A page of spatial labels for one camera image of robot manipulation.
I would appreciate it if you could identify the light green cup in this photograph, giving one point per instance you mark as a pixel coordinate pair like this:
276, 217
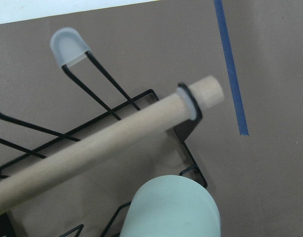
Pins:
172, 206

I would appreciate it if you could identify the black wire cup rack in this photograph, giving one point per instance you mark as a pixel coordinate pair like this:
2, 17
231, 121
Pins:
33, 89

